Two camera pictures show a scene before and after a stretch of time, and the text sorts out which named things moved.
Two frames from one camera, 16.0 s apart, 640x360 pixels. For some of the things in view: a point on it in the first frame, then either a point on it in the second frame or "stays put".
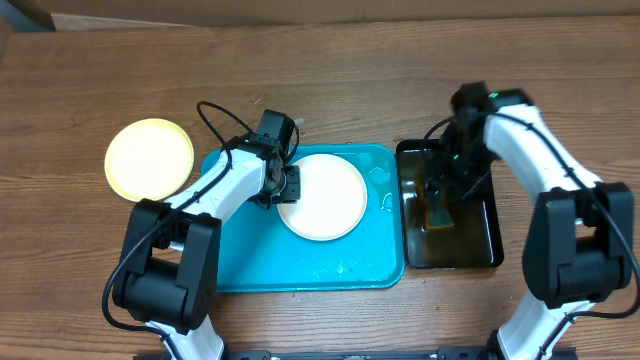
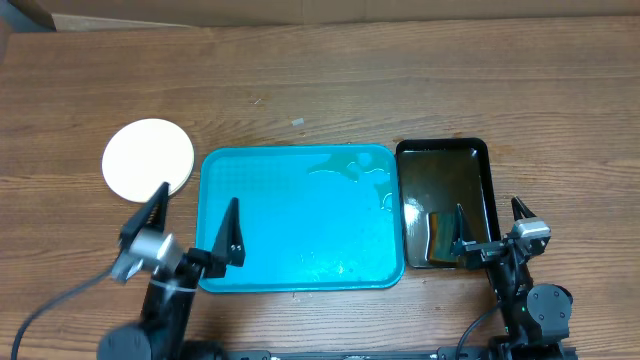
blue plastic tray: [260, 252] stays put
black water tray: [474, 241] stays put
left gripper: [294, 192] → [229, 244]
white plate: [333, 198] → [142, 155]
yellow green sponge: [436, 213] → [441, 237]
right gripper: [450, 183] → [484, 251]
